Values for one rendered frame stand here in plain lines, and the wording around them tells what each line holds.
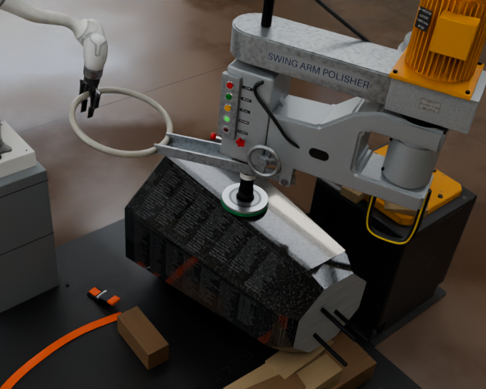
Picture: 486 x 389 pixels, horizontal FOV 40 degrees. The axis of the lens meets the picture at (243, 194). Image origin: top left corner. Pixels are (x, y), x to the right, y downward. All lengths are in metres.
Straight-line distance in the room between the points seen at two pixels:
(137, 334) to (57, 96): 2.58
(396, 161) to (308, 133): 0.35
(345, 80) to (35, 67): 3.83
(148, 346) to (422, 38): 1.93
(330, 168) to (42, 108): 3.10
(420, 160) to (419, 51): 0.43
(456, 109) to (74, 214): 2.61
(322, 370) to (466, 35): 1.68
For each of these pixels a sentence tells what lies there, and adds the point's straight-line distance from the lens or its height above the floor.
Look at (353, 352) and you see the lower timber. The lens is 3.42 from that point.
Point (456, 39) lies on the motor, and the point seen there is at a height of 1.90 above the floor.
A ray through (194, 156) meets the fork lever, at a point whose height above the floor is 1.03.
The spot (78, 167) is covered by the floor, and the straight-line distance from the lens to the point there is 4.64.
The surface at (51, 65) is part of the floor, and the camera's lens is 5.88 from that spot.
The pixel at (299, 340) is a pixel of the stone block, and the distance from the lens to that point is 2.93.
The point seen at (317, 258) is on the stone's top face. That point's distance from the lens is 2.83.
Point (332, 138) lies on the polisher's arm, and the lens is 2.57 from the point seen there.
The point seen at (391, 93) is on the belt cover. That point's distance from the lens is 2.38.
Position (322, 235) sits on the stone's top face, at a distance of 2.94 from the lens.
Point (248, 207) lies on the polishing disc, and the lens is 2.97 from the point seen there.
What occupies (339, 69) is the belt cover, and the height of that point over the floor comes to 1.66.
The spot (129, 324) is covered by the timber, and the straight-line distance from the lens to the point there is 3.41.
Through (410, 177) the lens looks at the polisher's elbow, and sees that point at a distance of 2.57.
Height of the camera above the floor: 2.74
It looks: 38 degrees down
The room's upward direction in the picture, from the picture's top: 7 degrees clockwise
